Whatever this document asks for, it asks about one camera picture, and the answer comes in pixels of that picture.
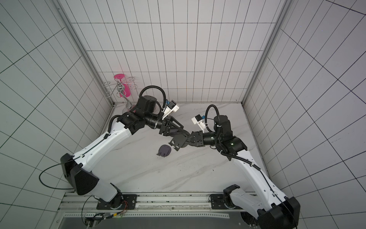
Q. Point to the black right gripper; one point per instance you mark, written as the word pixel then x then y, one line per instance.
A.
pixel 195 139

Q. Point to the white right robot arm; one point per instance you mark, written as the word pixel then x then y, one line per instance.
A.
pixel 271 208

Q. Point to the pink plastic cup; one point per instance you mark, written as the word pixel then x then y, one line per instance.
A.
pixel 122 88

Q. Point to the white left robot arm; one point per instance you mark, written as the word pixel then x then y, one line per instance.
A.
pixel 152 110

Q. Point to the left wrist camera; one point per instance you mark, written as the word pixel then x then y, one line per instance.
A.
pixel 171 107

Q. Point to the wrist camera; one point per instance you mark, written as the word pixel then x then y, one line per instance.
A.
pixel 171 107
pixel 200 121

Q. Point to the chrome cup holder stand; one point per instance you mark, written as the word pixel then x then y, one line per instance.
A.
pixel 111 88

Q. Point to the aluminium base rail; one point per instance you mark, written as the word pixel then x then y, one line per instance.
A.
pixel 184 204

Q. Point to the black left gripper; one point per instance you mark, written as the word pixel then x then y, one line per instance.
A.
pixel 166 130

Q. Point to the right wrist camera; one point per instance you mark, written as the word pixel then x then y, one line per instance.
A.
pixel 200 121

